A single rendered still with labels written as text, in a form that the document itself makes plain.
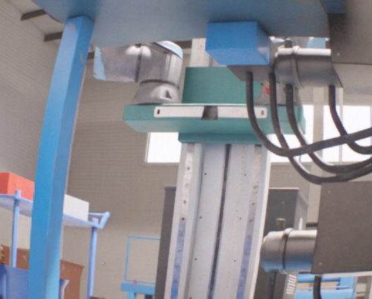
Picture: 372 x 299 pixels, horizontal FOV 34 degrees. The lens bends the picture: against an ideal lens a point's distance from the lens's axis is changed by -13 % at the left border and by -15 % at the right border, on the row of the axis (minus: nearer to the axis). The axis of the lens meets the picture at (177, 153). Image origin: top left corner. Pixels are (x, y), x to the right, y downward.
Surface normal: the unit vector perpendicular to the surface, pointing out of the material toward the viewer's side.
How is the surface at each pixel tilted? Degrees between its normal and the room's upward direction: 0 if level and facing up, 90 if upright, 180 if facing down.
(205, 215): 90
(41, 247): 90
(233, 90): 90
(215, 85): 90
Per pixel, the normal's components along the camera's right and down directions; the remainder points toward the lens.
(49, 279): 0.90, 0.00
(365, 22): -0.41, -0.26
